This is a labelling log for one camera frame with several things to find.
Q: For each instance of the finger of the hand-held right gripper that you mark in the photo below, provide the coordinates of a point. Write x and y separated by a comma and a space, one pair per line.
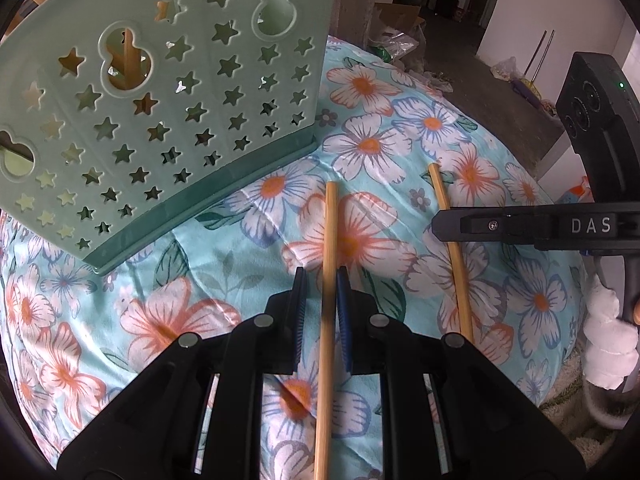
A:
480, 225

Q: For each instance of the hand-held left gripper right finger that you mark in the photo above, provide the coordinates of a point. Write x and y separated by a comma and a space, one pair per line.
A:
344, 325

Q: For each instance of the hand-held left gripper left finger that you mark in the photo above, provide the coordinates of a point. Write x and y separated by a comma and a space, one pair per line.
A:
299, 320

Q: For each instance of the green plastic utensil holder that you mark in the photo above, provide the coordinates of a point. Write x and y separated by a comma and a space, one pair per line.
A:
210, 85

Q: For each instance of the person's right forearm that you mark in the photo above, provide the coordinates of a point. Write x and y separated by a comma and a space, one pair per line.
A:
605, 405

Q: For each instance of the person's right hand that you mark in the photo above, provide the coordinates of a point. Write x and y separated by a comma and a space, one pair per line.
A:
605, 350

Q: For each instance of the metal rods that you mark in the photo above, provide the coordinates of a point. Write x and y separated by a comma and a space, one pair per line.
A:
540, 55

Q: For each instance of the floral quilted blanket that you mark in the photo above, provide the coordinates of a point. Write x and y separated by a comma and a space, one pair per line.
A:
390, 125

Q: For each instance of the heap of plastic bags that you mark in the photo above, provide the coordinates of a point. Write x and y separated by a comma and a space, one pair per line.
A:
400, 50

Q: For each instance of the black bin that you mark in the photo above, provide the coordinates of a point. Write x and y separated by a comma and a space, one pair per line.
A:
446, 4

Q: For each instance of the cardboard box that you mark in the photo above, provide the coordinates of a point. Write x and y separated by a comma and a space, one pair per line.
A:
397, 17

